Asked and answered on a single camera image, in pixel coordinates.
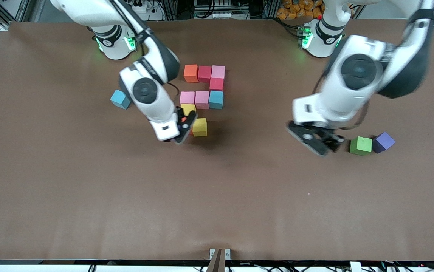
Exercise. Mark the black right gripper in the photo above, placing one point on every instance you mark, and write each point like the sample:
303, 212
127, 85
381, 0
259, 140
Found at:
182, 119

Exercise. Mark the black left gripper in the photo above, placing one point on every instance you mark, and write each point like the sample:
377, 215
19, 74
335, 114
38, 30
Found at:
334, 139

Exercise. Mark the orange foam cube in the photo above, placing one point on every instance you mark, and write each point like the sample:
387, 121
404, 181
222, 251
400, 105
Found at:
191, 73
183, 119

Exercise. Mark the yellow foam cube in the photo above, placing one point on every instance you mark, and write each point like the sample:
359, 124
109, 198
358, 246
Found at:
189, 108
200, 127

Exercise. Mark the pink foam cube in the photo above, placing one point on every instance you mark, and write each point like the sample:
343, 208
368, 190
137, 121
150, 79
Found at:
218, 71
202, 100
187, 97

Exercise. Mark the light blue foam cube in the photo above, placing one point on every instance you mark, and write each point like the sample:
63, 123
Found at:
118, 99
216, 100

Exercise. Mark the crimson foam cube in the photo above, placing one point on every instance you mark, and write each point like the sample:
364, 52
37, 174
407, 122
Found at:
204, 73
216, 84

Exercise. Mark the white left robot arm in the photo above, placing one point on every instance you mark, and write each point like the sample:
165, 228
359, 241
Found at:
338, 102

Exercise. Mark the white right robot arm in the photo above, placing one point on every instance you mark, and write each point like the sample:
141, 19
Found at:
156, 109

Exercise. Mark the green foam cube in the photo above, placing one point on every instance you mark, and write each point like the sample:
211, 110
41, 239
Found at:
360, 146

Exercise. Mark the purple foam cube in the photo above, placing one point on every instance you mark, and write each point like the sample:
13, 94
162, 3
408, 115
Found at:
383, 142

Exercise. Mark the white power strip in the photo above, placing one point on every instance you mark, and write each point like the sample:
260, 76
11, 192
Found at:
143, 7
220, 15

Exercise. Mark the paper table cover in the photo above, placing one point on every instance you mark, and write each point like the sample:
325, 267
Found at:
217, 211

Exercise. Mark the pile of orange objects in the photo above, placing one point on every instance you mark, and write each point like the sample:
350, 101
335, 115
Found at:
300, 9

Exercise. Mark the metal mounting bracket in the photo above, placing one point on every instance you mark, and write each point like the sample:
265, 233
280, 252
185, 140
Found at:
219, 255

